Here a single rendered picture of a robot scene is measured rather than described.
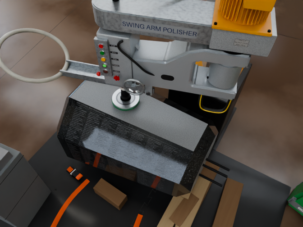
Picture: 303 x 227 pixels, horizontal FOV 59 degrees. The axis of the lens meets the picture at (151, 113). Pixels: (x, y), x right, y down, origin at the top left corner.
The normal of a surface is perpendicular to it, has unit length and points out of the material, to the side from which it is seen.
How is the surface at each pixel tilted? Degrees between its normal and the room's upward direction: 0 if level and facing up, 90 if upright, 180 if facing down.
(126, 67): 90
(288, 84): 0
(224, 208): 0
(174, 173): 45
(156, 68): 90
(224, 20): 0
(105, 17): 90
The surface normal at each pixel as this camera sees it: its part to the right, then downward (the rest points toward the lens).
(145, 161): -0.31, 0.08
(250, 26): 0.01, -0.59
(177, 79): -0.22, 0.78
